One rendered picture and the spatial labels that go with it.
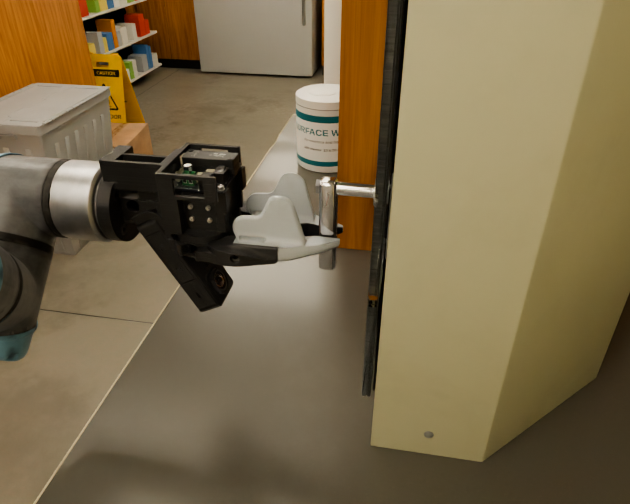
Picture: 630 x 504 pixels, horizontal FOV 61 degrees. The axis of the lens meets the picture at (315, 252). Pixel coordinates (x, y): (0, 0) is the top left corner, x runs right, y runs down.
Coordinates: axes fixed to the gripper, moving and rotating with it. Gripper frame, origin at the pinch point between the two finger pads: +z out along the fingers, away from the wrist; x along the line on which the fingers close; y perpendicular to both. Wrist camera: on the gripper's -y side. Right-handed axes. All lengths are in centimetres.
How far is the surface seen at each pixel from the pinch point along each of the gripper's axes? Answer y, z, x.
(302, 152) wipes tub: -17, -15, 61
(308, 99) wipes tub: -6, -13, 61
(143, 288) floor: -115, -101, 132
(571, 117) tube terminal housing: 14.2, 16.5, -5.2
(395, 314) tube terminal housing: -3.3, 6.7, -5.3
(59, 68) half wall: -50, -190, 237
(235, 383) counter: -20.6, -10.5, 0.5
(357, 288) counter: -20.7, 1.3, 21.2
